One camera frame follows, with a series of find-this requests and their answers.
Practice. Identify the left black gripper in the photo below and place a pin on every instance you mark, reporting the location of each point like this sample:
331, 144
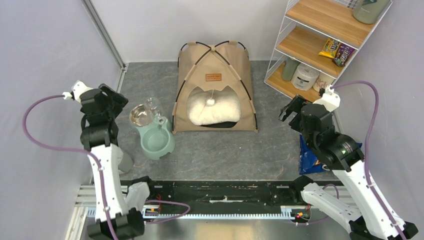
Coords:
118, 100

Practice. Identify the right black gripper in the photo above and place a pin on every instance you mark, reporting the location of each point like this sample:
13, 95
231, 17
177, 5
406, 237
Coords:
294, 104

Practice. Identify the stainless steel bowl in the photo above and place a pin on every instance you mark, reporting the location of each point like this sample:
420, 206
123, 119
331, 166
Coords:
140, 116

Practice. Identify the clear plastic bottle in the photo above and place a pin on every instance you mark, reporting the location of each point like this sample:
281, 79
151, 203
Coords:
154, 108

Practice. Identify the mint green pet bowl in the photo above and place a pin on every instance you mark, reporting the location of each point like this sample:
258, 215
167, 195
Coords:
156, 140

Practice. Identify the white fluffy pillow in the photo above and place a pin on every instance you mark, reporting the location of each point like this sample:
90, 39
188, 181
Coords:
227, 107

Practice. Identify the tan fabric pet tent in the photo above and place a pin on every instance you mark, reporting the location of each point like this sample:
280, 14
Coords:
248, 121

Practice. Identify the long black tent pole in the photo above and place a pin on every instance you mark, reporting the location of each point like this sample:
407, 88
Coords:
213, 67

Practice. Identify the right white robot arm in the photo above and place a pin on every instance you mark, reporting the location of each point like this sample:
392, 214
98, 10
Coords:
372, 218

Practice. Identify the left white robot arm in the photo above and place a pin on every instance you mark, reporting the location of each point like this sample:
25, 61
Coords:
118, 216

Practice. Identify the cream printed cup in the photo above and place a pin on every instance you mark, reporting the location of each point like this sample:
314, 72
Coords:
322, 81

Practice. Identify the blue Doritos chip bag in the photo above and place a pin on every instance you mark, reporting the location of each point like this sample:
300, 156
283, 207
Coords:
308, 159

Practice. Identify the white toilet paper roll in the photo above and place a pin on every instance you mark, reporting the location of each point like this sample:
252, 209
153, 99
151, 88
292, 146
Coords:
304, 77

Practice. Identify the green cylinder bottle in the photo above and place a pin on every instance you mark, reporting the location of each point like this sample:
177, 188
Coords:
289, 69

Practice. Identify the yellow M&M's bag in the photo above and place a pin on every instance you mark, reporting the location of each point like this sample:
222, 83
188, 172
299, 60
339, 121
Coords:
330, 48

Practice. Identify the white pompom cat toy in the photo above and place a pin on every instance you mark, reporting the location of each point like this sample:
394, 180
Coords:
210, 102

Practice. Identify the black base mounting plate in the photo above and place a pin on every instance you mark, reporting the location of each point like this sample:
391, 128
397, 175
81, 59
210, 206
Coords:
224, 197

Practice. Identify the grey-green jar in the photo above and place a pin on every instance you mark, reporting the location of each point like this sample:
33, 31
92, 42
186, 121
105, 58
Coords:
368, 11

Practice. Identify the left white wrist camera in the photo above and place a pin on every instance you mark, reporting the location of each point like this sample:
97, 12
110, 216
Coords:
76, 91

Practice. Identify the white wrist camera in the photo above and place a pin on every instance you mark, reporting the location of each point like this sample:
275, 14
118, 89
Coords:
329, 98
76, 91

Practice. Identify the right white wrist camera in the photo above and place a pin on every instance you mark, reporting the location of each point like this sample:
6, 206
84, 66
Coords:
329, 98

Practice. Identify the white wire wooden shelf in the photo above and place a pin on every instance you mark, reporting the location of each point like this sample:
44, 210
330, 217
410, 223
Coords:
303, 32

